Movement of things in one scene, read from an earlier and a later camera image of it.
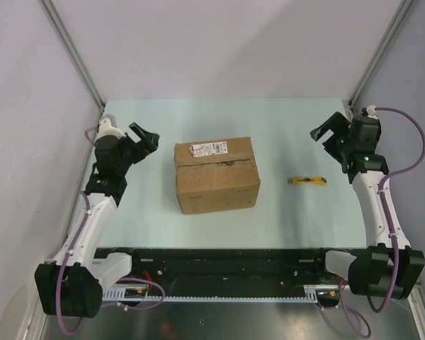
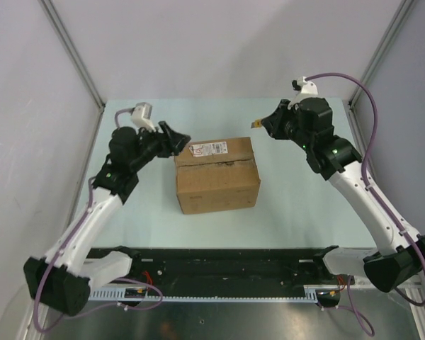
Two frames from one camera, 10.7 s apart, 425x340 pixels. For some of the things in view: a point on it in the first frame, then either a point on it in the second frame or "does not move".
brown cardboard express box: [214, 175] does not move
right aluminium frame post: [398, 18] does not move
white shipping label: [208, 149] does not move
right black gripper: [338, 124] → [273, 123]
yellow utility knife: [315, 180] → [256, 124]
